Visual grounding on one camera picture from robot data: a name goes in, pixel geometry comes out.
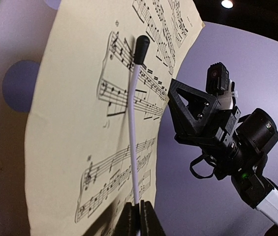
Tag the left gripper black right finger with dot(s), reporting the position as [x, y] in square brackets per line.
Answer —
[149, 222]

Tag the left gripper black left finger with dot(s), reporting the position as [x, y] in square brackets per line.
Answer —
[126, 224]

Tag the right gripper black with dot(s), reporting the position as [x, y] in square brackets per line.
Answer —
[189, 106]

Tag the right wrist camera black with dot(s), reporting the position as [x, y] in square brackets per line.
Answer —
[218, 81]

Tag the white perforated music stand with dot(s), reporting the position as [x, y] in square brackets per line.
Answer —
[25, 27]

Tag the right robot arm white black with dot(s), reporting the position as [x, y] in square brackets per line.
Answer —
[235, 146]

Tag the yellow sheet music page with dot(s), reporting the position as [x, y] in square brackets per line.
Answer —
[77, 153]

